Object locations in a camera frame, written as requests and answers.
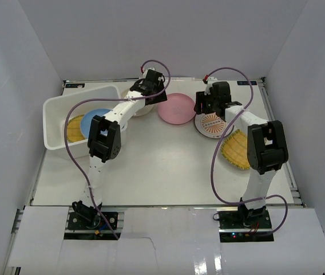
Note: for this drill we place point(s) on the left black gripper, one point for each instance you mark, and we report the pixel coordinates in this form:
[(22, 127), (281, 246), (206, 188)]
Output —
[(157, 93)]

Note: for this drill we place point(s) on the white plastic bin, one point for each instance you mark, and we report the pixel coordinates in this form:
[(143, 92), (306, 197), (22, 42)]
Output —
[(56, 109)]

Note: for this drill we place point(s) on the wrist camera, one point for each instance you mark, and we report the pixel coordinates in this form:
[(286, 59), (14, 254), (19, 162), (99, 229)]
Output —
[(208, 81), (152, 75)]

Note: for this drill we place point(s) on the cream bear plate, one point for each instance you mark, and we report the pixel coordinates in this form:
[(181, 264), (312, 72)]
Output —
[(142, 111)]

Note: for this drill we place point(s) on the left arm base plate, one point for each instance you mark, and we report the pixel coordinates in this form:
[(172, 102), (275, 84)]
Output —
[(77, 222)]

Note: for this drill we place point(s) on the round yellow bamboo plate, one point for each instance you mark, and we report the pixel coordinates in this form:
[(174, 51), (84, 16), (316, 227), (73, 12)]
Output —
[(74, 133)]

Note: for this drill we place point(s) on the pink plate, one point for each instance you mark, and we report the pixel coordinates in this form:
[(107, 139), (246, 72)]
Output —
[(177, 110)]

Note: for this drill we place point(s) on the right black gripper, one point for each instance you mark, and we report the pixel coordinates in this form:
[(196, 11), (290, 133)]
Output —
[(200, 98)]

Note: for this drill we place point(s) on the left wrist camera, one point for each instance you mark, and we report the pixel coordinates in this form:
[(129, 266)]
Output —
[(152, 75)]

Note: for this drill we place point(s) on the left blue table label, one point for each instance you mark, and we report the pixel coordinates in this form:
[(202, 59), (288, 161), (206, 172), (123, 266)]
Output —
[(74, 85)]

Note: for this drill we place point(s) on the right blue table label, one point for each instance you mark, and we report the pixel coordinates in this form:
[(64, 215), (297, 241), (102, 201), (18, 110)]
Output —
[(241, 83)]

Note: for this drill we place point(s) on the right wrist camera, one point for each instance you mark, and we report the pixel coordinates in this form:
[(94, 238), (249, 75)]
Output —
[(208, 81)]

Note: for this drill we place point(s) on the blue plate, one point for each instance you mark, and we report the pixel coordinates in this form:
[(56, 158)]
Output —
[(87, 120)]

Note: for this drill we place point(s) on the rectangular yellow bamboo tray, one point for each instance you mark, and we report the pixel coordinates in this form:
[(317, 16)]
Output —
[(234, 150)]

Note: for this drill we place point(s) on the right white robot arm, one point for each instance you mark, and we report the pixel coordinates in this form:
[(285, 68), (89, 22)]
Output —
[(266, 145)]

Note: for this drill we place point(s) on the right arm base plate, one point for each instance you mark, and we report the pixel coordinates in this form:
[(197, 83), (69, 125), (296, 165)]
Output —
[(234, 229)]

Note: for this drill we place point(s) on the orange sunburst patterned plate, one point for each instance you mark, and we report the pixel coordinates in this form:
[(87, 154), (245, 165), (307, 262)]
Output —
[(209, 126)]

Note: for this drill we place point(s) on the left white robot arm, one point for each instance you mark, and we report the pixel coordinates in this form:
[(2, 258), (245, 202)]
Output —
[(105, 141)]

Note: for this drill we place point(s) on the blue table label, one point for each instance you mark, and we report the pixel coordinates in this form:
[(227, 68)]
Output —
[(241, 83), (74, 85)]

